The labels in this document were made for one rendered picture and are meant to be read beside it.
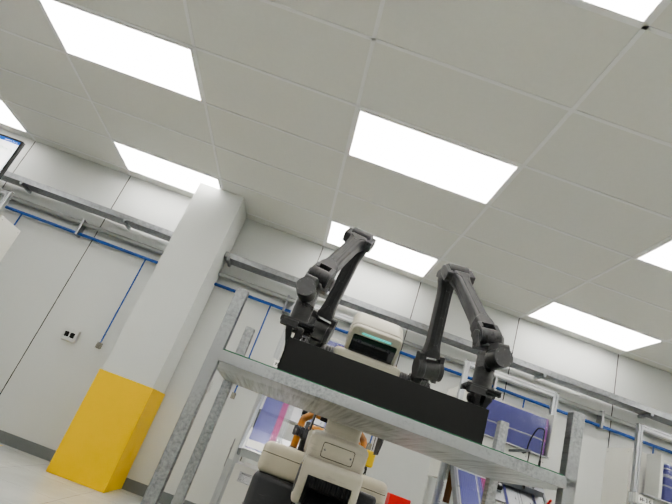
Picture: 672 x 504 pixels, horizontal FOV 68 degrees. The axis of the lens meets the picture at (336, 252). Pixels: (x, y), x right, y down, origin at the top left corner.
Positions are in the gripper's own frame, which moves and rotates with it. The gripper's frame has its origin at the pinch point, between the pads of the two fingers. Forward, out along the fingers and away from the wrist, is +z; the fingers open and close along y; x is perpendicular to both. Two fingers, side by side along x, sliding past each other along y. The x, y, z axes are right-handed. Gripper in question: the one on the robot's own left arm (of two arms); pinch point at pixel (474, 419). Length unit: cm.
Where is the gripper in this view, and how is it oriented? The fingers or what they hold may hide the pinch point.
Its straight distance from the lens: 152.9
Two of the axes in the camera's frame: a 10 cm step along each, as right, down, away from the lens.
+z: -3.1, 8.6, -4.0
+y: 9.4, 3.3, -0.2
